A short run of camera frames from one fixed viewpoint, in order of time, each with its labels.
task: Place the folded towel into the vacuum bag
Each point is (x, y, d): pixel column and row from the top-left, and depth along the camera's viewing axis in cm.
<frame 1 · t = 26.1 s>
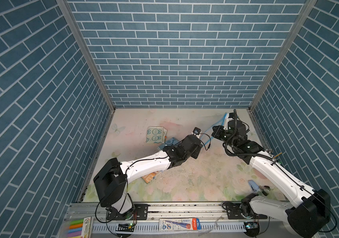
left hand: (200, 146, 80), fingers open
right hand: (214, 127, 79), fingers closed
clear vacuum bag blue zip: (207, 135, 69), point 32 cm above the table
light blue folded towel: (169, 140, 101), point 3 cm above the table
beige towel blue bunny print: (156, 134, 104), point 3 cm above the table

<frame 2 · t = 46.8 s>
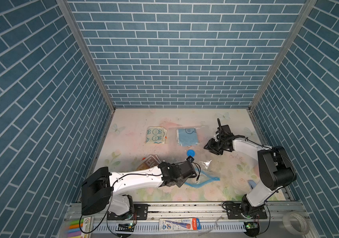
left hand: (183, 176, 79), fingers closed
right hand: (207, 148, 94), fingers open
clear vacuum bag blue zip: (203, 163, 91), point 2 cm above the table
light blue folded towel: (188, 137, 103), point 3 cm above the table
blue vacuum bag valve cap: (191, 152, 96), point 2 cm above the table
the other named things where they were.

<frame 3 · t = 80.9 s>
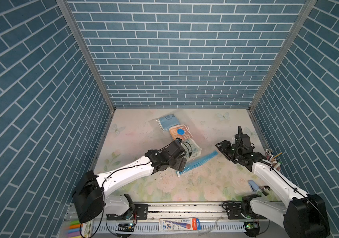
left hand: (181, 161, 79), fingers open
right hand: (219, 147, 85), fingers open
light blue folded towel: (168, 121, 113), point 2 cm above the table
blue vacuum bag valve cap: (181, 131, 104), point 4 cm above the table
orange white patterned towel: (174, 134, 104), point 3 cm above the table
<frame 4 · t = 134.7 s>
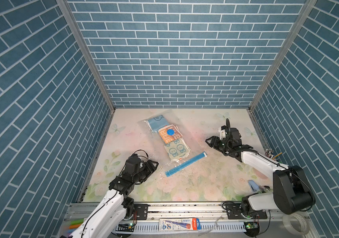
left hand: (159, 167, 81), fingers open
right hand: (210, 142, 89), fingers open
blue vacuum bag valve cap: (170, 132, 104), point 4 cm above the table
